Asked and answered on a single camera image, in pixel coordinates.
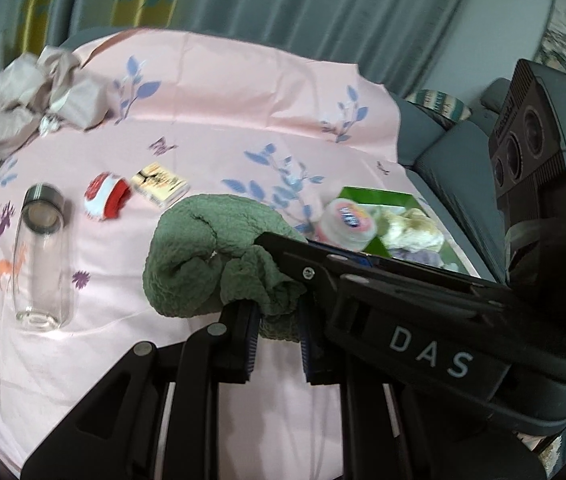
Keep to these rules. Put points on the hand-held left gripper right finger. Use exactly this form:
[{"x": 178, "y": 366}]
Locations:
[{"x": 306, "y": 345}]

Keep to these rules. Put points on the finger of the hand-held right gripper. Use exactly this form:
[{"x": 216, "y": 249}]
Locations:
[
  {"x": 323, "y": 267},
  {"x": 350, "y": 255}
]

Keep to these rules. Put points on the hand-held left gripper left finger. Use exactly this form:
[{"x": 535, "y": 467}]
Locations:
[{"x": 249, "y": 342}]

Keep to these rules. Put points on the green tray with items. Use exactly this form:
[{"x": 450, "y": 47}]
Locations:
[{"x": 393, "y": 205}]

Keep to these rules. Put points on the cream yellow knitted cloth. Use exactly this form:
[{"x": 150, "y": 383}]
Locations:
[{"x": 413, "y": 225}]

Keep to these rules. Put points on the purple fluffy cloth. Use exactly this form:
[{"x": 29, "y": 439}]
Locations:
[{"x": 425, "y": 258}]

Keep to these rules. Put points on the green towel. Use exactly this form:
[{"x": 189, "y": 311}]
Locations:
[{"x": 203, "y": 260}]

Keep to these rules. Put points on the round container orange label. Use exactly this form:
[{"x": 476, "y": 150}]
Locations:
[{"x": 348, "y": 222}]

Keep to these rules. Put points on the grey sofa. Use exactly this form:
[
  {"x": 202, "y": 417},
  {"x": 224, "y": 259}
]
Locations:
[{"x": 448, "y": 165}]

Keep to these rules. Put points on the pink printed bedsheet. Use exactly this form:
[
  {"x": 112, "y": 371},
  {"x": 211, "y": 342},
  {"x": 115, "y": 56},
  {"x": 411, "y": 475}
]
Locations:
[{"x": 213, "y": 160}]

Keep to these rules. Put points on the striped cushion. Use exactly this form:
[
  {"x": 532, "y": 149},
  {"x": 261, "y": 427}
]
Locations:
[{"x": 438, "y": 102}]

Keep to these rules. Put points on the small yellow box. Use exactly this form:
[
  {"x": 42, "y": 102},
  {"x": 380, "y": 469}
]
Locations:
[{"x": 159, "y": 185}]

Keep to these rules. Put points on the red and white rolled sock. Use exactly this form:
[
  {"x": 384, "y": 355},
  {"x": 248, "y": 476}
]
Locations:
[{"x": 105, "y": 196}]

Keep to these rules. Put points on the clear glass bottle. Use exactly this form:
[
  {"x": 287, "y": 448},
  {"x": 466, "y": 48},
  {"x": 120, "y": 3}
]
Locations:
[{"x": 43, "y": 260}]

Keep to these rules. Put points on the grey and yellow curtain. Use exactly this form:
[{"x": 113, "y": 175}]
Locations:
[{"x": 213, "y": 5}]

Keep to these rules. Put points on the crumpled beige cloth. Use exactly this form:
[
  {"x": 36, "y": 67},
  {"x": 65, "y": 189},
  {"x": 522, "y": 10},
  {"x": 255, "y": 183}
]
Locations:
[{"x": 33, "y": 95}]

